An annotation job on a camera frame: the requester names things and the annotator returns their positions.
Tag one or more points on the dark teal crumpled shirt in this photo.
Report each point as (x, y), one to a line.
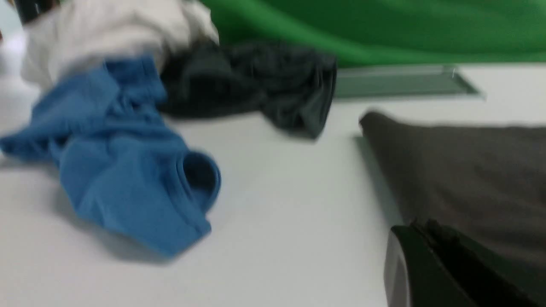
(292, 86)

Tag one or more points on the silver table cable hatch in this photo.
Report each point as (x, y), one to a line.
(403, 81)

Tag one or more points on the white shirt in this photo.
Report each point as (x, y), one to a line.
(82, 33)

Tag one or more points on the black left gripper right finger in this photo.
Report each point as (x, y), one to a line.
(487, 278)

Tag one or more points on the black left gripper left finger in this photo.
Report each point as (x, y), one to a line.
(415, 277)

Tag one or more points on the dark object behind white shirt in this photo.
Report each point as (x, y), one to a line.
(29, 10)

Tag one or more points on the gray long sleeve shirt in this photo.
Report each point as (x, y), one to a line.
(485, 181)

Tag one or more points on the green backdrop cloth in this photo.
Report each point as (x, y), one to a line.
(385, 32)

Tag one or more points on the blue t-shirt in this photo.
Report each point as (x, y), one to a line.
(121, 166)

